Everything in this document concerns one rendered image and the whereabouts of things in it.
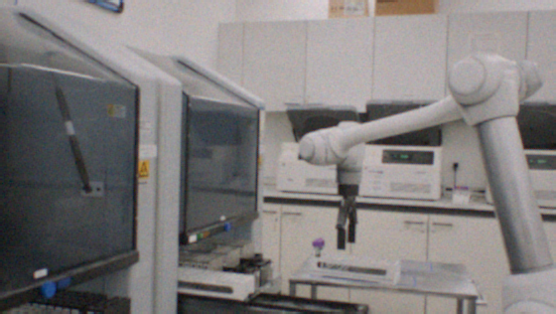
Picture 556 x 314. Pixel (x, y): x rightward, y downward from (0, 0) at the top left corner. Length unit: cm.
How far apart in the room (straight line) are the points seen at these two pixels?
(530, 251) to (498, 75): 42
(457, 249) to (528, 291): 246
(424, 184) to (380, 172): 30
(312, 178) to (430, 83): 107
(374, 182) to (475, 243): 75
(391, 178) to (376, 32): 109
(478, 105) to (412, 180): 243
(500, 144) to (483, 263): 249
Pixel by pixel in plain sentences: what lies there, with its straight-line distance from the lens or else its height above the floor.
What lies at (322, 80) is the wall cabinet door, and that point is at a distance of 426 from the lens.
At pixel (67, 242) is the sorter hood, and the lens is 124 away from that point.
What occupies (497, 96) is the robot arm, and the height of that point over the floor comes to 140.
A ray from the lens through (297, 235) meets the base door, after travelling 403.
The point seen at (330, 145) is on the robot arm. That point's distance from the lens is 173.
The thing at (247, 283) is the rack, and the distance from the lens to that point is 168.
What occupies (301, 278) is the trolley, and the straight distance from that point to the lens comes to 191.
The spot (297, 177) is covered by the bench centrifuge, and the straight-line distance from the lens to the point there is 400.
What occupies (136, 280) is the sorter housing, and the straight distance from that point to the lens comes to 150.
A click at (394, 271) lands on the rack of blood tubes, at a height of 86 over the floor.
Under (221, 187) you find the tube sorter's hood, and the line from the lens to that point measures 189.
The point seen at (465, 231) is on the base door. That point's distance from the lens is 386.
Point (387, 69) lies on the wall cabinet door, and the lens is 418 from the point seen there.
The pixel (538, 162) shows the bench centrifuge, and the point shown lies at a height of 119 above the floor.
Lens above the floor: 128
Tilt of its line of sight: 2 degrees down
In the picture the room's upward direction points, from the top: 2 degrees clockwise
